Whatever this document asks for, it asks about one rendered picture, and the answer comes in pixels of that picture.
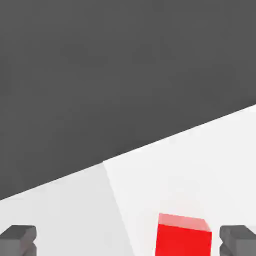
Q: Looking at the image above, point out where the small red cube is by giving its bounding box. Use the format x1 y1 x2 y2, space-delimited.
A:
154 212 213 256

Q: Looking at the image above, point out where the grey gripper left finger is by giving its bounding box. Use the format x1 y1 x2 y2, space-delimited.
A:
0 224 38 256

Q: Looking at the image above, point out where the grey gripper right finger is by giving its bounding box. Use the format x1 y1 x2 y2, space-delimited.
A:
219 224 256 256

